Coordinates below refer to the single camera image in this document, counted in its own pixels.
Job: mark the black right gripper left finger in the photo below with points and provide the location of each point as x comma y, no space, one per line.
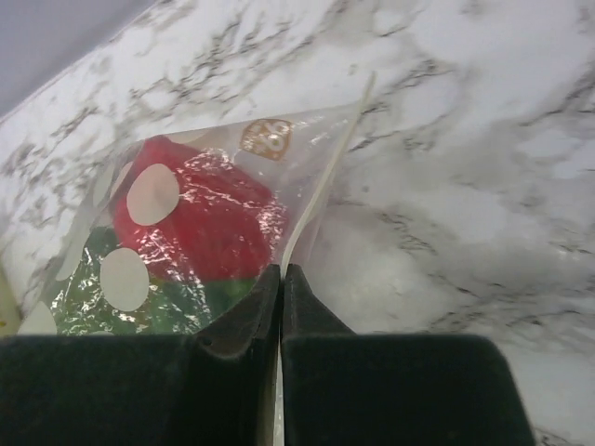
216,387

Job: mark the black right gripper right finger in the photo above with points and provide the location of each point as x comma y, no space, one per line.
343,388

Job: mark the clear zip top bag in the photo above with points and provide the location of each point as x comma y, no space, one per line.
295,156

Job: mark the green bell pepper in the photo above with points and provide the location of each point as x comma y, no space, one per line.
79,307

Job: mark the red toy bell pepper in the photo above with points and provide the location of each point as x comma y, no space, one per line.
225,225

